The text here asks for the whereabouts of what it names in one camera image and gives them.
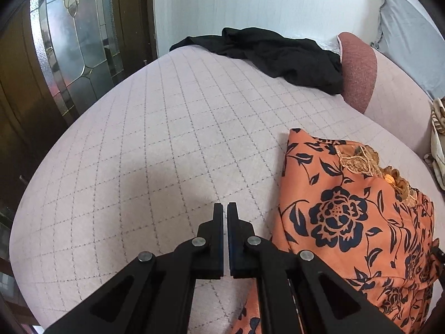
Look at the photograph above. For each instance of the clear plastic wrap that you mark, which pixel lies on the clear plastic wrap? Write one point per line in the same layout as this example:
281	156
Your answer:
328	46

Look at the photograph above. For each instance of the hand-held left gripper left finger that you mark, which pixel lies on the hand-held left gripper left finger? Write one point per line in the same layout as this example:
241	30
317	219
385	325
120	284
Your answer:
219	250

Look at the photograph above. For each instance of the black cloth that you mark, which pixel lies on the black cloth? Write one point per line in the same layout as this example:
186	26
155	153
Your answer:
278	55

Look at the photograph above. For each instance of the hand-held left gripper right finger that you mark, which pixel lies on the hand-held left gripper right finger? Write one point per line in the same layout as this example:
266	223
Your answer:
232	257

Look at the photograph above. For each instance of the orange floral garment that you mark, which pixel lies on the orange floral garment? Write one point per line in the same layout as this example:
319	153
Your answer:
347	215

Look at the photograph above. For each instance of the pink bolster pillow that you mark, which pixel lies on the pink bolster pillow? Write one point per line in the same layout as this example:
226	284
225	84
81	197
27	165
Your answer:
358	69

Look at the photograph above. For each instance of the pink quilted bed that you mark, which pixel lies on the pink quilted bed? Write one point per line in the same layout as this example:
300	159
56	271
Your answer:
156	128

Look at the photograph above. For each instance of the wooden stained glass door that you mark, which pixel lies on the wooden stained glass door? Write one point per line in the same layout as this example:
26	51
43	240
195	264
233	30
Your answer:
80	24

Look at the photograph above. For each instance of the grey-blue pillow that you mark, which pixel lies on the grey-blue pillow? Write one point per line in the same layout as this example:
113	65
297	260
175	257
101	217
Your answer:
406	34

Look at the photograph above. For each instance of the cream patterned cloth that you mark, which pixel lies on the cream patterned cloth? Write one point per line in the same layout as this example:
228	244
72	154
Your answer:
438	146

